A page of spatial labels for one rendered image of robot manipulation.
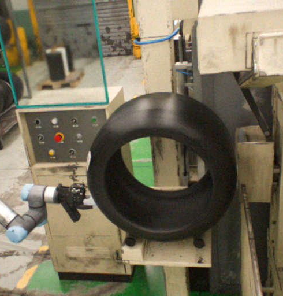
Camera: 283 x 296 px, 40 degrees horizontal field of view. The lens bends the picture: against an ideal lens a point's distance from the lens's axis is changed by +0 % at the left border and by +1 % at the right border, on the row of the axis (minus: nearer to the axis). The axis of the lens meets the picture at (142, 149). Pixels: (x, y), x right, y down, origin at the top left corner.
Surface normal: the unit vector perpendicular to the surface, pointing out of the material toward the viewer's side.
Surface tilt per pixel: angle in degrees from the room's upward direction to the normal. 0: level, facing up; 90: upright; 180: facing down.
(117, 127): 49
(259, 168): 90
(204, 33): 90
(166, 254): 0
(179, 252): 0
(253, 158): 90
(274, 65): 72
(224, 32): 90
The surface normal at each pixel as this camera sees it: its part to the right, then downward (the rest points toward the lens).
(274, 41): -0.18, 0.11
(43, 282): -0.10, -0.91
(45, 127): -0.16, 0.41
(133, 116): -0.36, -0.36
